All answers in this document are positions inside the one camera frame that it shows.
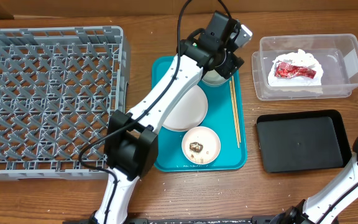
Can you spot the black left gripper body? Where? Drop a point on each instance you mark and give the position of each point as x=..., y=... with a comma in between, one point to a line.
x=227, y=62

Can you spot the red foil snack wrapper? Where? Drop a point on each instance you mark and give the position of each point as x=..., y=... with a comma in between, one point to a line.
x=287, y=70

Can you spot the large white napkin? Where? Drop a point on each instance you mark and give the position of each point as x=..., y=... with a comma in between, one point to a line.
x=299, y=58

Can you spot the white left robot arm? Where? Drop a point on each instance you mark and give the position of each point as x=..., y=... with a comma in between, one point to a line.
x=131, y=144

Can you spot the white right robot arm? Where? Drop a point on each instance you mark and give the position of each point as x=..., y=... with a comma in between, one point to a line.
x=326, y=205

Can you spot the clear plastic waste bin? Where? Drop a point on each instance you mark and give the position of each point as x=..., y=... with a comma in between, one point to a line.
x=337, y=53

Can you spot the grey dishwasher rack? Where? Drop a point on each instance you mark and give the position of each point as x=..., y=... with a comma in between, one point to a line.
x=58, y=88

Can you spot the grey-green bowl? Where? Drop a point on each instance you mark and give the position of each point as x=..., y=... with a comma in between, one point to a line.
x=213, y=79

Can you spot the teal serving tray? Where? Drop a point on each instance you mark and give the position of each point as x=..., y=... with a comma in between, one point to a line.
x=220, y=119

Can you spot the white round plate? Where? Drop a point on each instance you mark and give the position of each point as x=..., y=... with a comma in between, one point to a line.
x=189, y=112

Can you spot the pink bowl with leftovers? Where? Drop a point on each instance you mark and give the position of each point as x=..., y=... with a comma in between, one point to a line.
x=210, y=141

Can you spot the brown food leftover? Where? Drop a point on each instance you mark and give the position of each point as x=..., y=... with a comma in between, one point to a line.
x=195, y=147

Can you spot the black rectangular tray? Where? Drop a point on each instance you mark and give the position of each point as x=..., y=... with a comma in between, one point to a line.
x=309, y=140

